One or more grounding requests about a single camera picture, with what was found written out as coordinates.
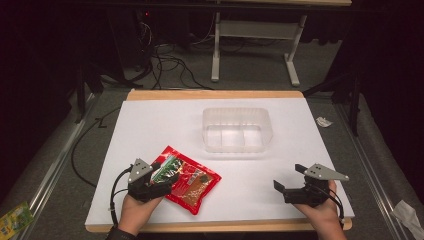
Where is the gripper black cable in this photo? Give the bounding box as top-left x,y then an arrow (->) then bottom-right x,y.
109,166 -> 134,228
314,184 -> 346,229

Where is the wooden table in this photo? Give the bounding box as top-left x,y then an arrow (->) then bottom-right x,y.
84,88 -> 354,234

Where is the small crumpled white paper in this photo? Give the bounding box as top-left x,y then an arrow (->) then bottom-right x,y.
315,116 -> 334,128

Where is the green yellow packet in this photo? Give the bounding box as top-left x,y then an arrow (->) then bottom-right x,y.
0,201 -> 35,240

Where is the tangle of black cables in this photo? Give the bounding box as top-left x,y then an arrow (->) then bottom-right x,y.
131,19 -> 214,92

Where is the person's right hand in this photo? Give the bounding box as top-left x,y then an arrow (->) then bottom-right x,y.
293,179 -> 345,232

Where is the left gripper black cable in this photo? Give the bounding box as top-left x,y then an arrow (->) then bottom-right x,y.
109,166 -> 134,228

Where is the clear plastic container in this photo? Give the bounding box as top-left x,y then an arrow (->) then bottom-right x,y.
201,106 -> 274,155

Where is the white desk frame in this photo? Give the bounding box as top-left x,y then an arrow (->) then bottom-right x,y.
210,11 -> 308,88

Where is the large crumpled white paper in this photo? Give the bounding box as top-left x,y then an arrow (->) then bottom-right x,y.
391,199 -> 424,240

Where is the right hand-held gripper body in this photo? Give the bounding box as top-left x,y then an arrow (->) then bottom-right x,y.
282,162 -> 351,208

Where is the person's left hand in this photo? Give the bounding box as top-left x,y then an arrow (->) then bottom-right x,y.
117,193 -> 164,236

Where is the black stand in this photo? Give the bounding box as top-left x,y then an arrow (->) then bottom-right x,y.
302,71 -> 364,137
73,61 -> 105,125

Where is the red snack packet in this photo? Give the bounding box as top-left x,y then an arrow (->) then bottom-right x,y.
151,145 -> 223,216

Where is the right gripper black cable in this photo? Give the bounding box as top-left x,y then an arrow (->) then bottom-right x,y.
314,184 -> 346,229

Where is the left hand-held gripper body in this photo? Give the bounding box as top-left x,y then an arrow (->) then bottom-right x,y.
127,158 -> 173,203

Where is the metal floor rail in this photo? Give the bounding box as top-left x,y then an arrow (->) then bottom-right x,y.
19,92 -> 98,234
333,99 -> 411,240

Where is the white table sheet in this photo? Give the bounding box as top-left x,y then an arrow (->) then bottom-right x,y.
84,97 -> 356,227

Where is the black floor cable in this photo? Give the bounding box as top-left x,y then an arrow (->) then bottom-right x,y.
70,105 -> 122,188

